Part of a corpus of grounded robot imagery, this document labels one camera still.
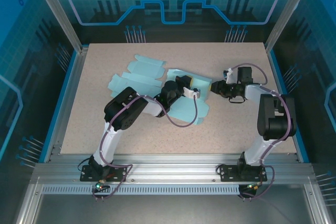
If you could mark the light blue paper box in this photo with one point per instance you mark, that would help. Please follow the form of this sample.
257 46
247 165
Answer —
183 113
141 73

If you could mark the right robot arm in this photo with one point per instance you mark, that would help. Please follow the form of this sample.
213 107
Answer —
275 124

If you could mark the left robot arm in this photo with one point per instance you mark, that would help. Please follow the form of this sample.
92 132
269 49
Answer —
123 113

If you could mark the blue table side strip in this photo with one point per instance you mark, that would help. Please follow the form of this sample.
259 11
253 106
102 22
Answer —
278 72
59 103

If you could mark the small lit connector plug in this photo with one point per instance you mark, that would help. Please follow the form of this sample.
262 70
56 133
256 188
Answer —
100 184
254 186

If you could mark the grey metal bottom panel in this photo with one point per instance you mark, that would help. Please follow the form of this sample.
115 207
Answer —
170 211

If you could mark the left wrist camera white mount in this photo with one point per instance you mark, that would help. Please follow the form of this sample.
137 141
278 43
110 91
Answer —
189 92

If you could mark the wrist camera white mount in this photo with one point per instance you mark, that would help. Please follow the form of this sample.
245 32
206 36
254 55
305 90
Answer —
231 77
189 92

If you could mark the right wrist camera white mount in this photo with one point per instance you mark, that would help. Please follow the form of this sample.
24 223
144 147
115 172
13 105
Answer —
231 77

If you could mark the aluminium frame cross rail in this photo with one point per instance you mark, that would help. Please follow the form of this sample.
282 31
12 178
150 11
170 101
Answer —
170 166

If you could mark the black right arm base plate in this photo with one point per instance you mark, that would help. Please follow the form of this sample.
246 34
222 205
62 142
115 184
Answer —
228 172

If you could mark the aluminium frame post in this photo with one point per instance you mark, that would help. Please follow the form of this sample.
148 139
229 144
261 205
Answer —
64 16
288 11

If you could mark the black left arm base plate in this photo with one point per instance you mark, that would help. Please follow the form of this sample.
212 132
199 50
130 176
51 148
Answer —
119 174

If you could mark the aluminium side rail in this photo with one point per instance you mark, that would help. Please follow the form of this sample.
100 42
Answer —
68 103

